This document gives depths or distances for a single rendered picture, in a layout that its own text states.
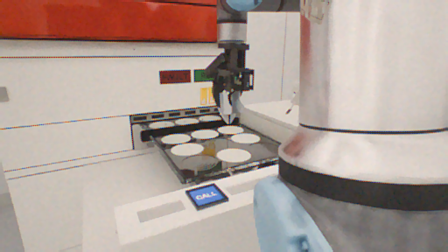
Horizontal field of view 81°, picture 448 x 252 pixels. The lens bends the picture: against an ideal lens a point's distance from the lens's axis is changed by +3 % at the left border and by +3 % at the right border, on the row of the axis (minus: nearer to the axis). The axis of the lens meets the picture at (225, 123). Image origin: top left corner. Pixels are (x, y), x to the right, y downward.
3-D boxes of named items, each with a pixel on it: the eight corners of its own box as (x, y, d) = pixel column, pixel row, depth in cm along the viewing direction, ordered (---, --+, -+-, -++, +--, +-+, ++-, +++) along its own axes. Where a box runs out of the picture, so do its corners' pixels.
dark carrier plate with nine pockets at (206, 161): (153, 137, 91) (153, 136, 91) (236, 124, 107) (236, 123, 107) (185, 179, 62) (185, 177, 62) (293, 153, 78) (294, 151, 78)
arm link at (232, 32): (211, 24, 64) (238, 25, 68) (211, 44, 66) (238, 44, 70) (226, 22, 58) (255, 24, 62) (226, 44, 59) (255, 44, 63)
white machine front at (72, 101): (7, 176, 80) (-30, 38, 69) (236, 135, 117) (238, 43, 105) (4, 180, 77) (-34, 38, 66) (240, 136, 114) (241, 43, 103)
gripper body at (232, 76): (228, 95, 62) (228, 42, 58) (212, 90, 69) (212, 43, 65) (255, 93, 65) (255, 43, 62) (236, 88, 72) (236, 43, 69)
